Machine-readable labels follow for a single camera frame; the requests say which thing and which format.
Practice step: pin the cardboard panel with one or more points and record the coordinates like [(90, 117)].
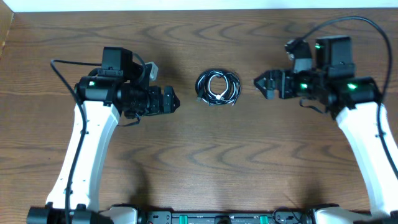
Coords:
[(6, 19)]

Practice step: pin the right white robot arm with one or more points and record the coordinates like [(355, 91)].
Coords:
[(355, 104)]

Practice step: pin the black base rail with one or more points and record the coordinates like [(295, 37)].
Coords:
[(279, 216)]

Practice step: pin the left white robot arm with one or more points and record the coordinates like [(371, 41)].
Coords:
[(117, 86)]

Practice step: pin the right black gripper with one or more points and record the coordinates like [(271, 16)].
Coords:
[(285, 76)]

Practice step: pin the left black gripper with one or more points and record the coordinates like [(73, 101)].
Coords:
[(158, 106)]

